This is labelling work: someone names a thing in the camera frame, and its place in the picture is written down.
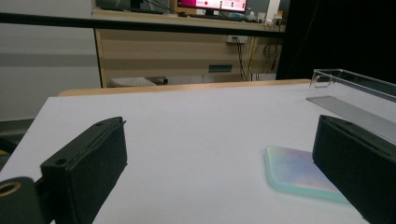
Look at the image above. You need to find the clear acrylic box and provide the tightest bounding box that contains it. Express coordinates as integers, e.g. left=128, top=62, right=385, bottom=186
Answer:
left=305, top=68, right=396, bottom=145

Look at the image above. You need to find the black cable under desk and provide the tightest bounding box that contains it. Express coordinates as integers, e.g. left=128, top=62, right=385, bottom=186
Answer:
left=233, top=36, right=252, bottom=82

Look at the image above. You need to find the black horizontal frame bar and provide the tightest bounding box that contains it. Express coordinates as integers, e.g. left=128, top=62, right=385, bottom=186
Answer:
left=0, top=12, right=286, bottom=39

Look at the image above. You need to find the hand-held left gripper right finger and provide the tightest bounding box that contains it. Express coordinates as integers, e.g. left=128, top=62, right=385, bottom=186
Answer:
left=312, top=114, right=396, bottom=224

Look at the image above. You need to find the dark monitor stand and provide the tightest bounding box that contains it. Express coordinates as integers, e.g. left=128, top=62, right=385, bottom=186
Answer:
left=94, top=0, right=171, bottom=15

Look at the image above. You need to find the grey-green drawer label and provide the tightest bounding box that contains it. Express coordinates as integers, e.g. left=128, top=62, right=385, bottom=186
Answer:
left=207, top=63, right=233, bottom=74

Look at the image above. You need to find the white power outlet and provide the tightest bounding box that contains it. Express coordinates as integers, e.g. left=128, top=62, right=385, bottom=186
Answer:
left=226, top=35, right=248, bottom=44

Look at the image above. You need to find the light wooden desk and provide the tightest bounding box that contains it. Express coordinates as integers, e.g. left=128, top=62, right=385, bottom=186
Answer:
left=91, top=8, right=286, bottom=89

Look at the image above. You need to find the computer monitor with pink screen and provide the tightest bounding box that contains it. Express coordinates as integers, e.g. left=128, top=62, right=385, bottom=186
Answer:
left=177, top=0, right=248, bottom=14

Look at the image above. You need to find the black curtain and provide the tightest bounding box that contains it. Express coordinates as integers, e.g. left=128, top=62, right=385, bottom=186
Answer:
left=276, top=0, right=396, bottom=84

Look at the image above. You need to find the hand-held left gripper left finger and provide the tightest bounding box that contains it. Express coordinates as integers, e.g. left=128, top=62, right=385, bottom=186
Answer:
left=40, top=116, right=129, bottom=224

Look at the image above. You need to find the white partition panel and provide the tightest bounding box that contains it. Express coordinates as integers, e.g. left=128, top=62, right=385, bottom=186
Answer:
left=0, top=0, right=103, bottom=123

